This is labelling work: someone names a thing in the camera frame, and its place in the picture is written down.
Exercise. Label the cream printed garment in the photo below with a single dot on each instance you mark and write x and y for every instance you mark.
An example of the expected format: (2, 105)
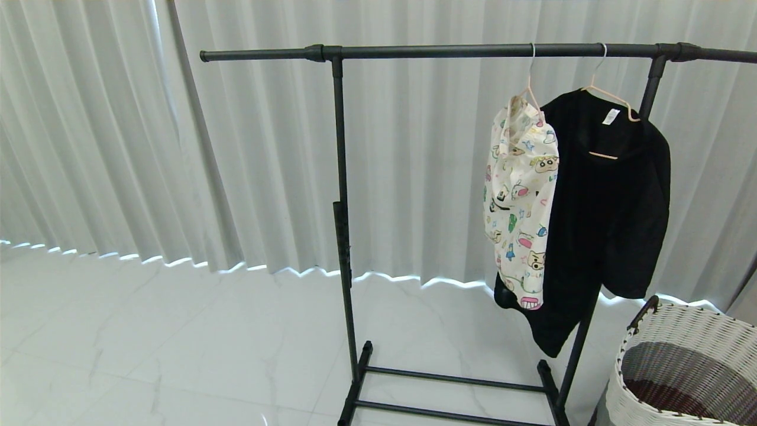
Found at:
(520, 201)

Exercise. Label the pink clothes hanger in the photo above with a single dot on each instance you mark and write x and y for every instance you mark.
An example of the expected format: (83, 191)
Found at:
(531, 65)
(603, 65)

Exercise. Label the black garment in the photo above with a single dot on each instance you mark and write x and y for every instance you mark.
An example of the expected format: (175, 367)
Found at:
(609, 225)

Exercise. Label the black clothes rack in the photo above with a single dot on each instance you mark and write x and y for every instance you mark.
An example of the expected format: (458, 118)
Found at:
(443, 51)

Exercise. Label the white laundry basket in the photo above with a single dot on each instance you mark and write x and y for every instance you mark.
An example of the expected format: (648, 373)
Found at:
(680, 331)

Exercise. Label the white curtain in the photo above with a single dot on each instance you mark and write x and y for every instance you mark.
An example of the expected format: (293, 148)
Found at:
(236, 148)

